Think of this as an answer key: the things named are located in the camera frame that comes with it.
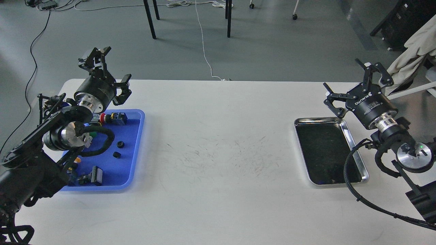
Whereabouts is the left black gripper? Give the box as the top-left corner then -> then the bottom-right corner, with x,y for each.
74,47 -> 132,113

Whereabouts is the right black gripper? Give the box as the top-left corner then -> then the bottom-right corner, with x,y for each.
323,58 -> 399,130

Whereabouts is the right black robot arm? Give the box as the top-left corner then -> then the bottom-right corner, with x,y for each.
324,59 -> 436,230

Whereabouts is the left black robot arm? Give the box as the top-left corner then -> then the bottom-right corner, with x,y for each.
0,47 -> 132,245

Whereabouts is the silver metal tray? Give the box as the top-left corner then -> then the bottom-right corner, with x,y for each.
293,117 -> 369,187

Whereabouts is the blue plastic tray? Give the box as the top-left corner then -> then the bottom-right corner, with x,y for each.
62,109 -> 146,191

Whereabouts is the red emergency stop button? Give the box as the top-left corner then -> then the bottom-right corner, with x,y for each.
89,112 -> 128,126

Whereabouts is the black table leg left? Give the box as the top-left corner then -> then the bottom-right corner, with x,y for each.
143,0 -> 160,40

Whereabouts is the black table leg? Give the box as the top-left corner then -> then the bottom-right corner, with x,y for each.
143,0 -> 160,40
224,0 -> 233,38

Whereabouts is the beige cloth on chair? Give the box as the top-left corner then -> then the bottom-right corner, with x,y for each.
384,16 -> 436,96

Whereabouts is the black cabinet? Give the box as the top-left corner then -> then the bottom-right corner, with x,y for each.
369,0 -> 436,51

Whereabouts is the black square push button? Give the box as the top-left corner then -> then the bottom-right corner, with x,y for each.
78,166 -> 103,186

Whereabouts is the black table leg right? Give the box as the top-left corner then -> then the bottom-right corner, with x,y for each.
224,0 -> 233,38

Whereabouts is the green push button switch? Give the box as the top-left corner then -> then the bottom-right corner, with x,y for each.
83,132 -> 97,148

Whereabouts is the black cable on floor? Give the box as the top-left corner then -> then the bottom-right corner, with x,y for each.
0,10 -> 51,155

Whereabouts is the yellow push button switch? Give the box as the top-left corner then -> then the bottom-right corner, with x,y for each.
67,157 -> 81,186

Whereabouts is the white cable on floor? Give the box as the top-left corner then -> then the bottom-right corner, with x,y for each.
166,0 -> 234,81

